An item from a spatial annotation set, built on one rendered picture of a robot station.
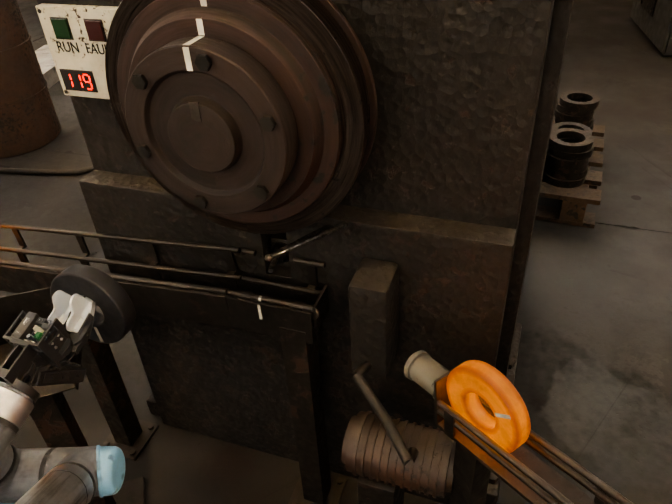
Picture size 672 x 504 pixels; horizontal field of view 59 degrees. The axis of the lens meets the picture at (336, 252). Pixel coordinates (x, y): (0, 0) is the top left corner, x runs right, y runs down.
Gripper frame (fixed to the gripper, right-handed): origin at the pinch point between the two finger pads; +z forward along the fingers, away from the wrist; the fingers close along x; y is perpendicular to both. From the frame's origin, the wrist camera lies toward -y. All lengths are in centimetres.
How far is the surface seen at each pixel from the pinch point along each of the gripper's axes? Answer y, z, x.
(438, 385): -16, 5, -61
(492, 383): -8, 4, -70
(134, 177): -6.1, 34.9, 14.3
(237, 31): 36, 27, -28
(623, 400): -104, 57, -107
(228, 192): 12.9, 17.0, -24.1
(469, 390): -14, 4, -66
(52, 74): -143, 251, 283
